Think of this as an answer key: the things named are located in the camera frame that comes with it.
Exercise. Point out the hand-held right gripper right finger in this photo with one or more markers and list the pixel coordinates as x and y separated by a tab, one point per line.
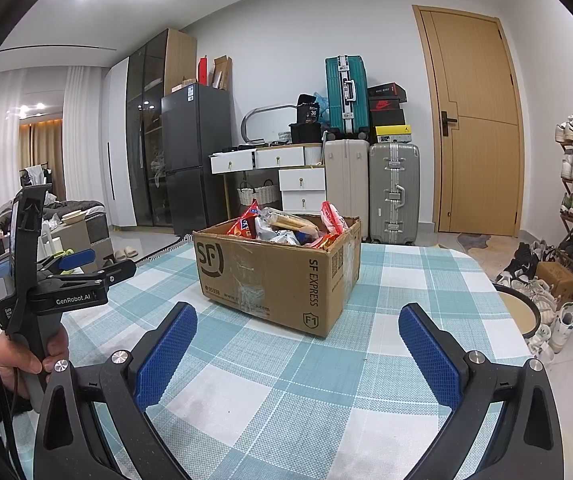
431	355

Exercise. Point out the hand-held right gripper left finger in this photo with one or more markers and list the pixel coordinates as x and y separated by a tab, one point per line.
166	355

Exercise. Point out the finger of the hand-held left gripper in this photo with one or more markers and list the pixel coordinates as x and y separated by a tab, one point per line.
76	259
116	270

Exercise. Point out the white silver snack packet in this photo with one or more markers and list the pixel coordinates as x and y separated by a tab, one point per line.
271	234

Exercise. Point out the person's left hand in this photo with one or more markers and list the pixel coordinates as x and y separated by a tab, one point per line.
16	355

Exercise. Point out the green mug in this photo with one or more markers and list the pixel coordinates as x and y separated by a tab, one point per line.
68	252

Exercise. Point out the pair of cream slippers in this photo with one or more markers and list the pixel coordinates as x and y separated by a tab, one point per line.
127	252

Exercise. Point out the grey sofa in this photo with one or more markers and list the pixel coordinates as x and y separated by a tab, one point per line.
86	215

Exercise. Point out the black white striped rug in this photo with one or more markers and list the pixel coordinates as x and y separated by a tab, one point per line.
166	250

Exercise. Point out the clothes rack with clothes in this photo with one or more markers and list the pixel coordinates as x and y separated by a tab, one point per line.
36	177

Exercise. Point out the round black stool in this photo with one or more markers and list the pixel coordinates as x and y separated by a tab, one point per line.
514	310

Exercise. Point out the white curtain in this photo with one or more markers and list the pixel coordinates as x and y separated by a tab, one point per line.
84	145

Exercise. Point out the brown curtain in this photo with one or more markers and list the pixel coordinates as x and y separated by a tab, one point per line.
41	150

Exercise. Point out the irregular hide rug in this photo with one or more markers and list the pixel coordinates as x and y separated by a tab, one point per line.
474	241

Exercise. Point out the pile of sneakers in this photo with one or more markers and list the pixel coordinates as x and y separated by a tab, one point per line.
561	320

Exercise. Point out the black refrigerator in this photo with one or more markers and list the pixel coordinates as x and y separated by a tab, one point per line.
196	160

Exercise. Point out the glass door cabinet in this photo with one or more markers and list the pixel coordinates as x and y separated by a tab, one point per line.
146	135

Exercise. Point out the small brown cardboard box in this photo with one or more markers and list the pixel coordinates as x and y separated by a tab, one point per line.
556	280

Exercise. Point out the woven laundry basket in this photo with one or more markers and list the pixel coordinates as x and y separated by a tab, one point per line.
259	194

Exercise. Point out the silver suitcase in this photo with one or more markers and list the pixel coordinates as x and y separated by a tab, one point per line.
394	195

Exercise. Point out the beige suitcase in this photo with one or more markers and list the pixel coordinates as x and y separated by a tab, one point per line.
346	185

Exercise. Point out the small flat cardboard box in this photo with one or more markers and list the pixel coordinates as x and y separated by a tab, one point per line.
184	87

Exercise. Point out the white dresser with drawers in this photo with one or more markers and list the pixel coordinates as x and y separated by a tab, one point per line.
291	170

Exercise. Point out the oval silver mirror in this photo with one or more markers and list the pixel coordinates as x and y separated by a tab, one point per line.
261	115

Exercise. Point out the folded cardboard pieces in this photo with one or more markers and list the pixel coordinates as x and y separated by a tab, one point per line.
221	72

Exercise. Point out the yellow black shoe box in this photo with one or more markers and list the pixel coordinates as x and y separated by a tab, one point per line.
391	134

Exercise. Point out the wooden door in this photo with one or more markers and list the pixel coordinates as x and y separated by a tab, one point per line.
476	125

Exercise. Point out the black storage box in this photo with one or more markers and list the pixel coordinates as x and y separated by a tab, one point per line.
306	132

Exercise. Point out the plain black shoe box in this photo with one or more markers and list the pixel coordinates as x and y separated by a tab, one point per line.
389	118

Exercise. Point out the black printed box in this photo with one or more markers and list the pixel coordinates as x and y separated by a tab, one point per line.
309	110

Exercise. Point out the black shoe box red logo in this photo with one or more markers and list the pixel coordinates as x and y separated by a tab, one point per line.
386	105

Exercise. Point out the teal suitcase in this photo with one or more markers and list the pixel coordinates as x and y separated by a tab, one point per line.
346	95

